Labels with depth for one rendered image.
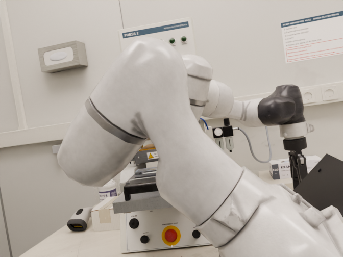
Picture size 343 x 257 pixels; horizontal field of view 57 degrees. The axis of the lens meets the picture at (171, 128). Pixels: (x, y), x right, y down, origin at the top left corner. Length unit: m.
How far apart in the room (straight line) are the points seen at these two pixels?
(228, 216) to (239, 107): 0.72
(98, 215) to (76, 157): 0.88
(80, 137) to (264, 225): 0.27
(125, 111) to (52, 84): 1.74
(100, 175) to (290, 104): 0.74
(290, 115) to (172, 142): 0.70
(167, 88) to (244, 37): 1.41
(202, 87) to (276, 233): 0.43
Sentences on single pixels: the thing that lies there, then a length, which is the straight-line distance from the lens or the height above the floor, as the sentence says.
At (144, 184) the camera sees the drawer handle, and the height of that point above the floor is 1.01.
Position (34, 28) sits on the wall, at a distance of 2.27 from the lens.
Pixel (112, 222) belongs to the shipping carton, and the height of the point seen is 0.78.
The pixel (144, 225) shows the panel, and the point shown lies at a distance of 1.10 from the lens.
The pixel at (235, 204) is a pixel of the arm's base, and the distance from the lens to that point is 0.43.
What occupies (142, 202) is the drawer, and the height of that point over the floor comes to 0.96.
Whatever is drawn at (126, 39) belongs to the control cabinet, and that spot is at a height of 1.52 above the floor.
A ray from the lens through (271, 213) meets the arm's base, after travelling 0.42.
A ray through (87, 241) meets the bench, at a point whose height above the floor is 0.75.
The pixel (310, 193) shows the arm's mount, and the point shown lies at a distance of 0.64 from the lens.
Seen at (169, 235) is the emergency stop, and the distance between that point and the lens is 1.07.
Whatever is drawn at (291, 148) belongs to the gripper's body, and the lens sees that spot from 1.14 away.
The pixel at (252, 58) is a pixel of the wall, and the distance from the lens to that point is 1.80.
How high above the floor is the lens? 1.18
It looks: 3 degrees down
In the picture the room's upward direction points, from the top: 8 degrees counter-clockwise
